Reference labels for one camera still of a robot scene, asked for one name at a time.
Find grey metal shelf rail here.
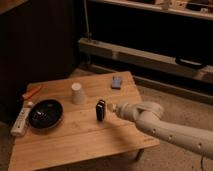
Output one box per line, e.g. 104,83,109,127
78,38,213,84

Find orange marker pen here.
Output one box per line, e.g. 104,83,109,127
22,85,42,100

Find black handle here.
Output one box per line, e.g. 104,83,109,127
175,58,207,70

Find white paper cup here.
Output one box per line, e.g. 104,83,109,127
71,82,86,105

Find black eraser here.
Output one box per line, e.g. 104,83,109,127
96,99,106,122

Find black bowl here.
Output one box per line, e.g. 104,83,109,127
28,99,63,129

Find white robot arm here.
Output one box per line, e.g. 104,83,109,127
107,101,213,159

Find white remote control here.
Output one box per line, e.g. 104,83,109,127
11,102,34,137

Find low wooden table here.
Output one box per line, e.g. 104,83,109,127
8,72,159,171

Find small blue-grey sponge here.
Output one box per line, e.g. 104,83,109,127
111,76,122,89

